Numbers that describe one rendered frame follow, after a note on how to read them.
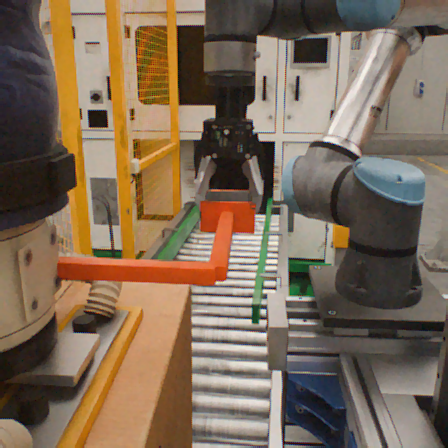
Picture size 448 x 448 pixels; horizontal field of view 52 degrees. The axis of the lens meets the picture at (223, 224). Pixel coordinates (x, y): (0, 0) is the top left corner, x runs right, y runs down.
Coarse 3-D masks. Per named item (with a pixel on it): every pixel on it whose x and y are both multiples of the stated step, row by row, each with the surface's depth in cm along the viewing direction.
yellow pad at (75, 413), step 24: (72, 312) 64; (120, 312) 63; (120, 336) 58; (96, 360) 52; (120, 360) 55; (24, 384) 48; (96, 384) 49; (0, 408) 45; (24, 408) 42; (48, 408) 44; (72, 408) 45; (96, 408) 47; (48, 432) 42; (72, 432) 42
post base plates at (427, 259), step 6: (60, 240) 415; (438, 240) 363; (438, 246) 365; (426, 252) 376; (432, 252) 367; (438, 252) 366; (420, 258) 378; (426, 258) 369; (432, 258) 368; (438, 258) 368; (426, 264) 363; (432, 264) 356; (438, 264) 359; (444, 264) 359; (432, 270) 353; (438, 270) 353; (444, 270) 352
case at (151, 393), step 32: (64, 288) 76; (128, 288) 76; (160, 288) 76; (160, 320) 66; (128, 352) 58; (160, 352) 58; (0, 384) 52; (128, 384) 52; (160, 384) 52; (96, 416) 47; (128, 416) 47; (160, 416) 52
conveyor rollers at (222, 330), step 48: (192, 240) 260; (240, 240) 258; (192, 288) 199; (240, 288) 197; (192, 336) 163; (240, 336) 162; (192, 384) 137; (240, 384) 136; (192, 432) 120; (240, 432) 118
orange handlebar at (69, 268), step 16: (224, 224) 64; (224, 240) 58; (224, 256) 53; (64, 272) 50; (80, 272) 50; (96, 272) 50; (112, 272) 50; (128, 272) 50; (144, 272) 50; (160, 272) 50; (176, 272) 49; (192, 272) 49; (208, 272) 49; (224, 272) 50
